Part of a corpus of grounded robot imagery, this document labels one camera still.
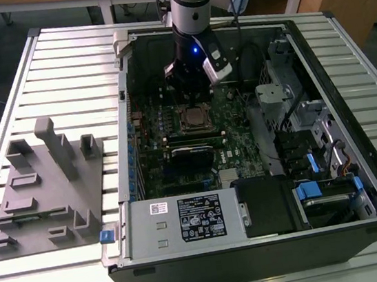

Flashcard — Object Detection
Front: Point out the silver chipset heatsink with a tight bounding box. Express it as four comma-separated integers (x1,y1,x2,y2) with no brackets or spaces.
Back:
217,167,240,183

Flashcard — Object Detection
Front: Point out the black disk bay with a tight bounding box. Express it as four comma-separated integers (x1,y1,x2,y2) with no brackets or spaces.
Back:
272,126,323,179

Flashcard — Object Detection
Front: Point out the blue disk bay clip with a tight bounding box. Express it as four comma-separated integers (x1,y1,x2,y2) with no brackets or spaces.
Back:
303,151,320,175

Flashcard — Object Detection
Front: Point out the silver CPU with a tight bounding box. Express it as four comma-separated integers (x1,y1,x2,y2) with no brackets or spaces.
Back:
184,105,209,128

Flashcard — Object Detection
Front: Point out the black open PC case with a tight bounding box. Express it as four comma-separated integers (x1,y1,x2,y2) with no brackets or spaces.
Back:
70,0,377,282

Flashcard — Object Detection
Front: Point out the black RAM slot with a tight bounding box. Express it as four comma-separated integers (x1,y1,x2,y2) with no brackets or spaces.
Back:
167,128,224,141

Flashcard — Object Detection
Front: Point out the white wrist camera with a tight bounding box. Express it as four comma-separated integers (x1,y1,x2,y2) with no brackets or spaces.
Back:
198,38,235,86

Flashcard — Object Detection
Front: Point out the metal locking lever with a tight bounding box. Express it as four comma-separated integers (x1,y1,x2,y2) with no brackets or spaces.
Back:
181,124,218,135

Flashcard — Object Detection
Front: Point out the grey power supply unit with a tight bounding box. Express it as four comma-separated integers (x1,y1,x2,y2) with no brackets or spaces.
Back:
114,185,256,261

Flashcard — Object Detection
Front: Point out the black plastic shroud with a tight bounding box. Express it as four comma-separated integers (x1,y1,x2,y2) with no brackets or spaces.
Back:
230,170,315,241

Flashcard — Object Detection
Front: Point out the silver metal drive cage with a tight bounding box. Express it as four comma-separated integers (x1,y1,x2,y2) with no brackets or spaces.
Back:
247,33,339,177

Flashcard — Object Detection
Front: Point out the thick black cable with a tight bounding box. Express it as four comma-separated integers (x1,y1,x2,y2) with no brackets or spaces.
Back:
233,37,268,83

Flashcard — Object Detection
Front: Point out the grey parts rack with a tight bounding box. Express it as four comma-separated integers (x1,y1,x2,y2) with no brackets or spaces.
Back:
0,110,118,263

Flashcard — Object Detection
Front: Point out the grey plastic case handle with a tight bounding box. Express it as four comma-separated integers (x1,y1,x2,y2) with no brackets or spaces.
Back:
110,29,134,59

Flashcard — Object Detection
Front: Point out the blue case latch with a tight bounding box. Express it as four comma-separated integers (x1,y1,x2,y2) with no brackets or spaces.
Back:
98,229,116,245

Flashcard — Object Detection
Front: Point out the graphics card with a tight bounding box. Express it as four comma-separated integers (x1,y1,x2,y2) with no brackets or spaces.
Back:
169,141,219,181

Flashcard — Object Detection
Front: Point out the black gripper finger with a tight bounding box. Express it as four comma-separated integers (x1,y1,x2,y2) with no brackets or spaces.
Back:
201,88,214,107
186,91,198,110

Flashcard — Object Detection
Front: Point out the coloured wire bundle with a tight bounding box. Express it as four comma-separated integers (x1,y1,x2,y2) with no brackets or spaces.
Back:
334,152,359,179

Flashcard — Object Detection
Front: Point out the CPU socket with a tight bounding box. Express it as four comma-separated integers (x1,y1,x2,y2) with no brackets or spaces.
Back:
176,100,217,135

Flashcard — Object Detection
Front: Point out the green motherboard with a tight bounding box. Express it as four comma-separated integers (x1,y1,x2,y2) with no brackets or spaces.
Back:
125,68,275,202

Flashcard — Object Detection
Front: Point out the hard disk in blue carrier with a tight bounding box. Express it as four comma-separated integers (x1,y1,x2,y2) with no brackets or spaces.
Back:
292,173,372,231

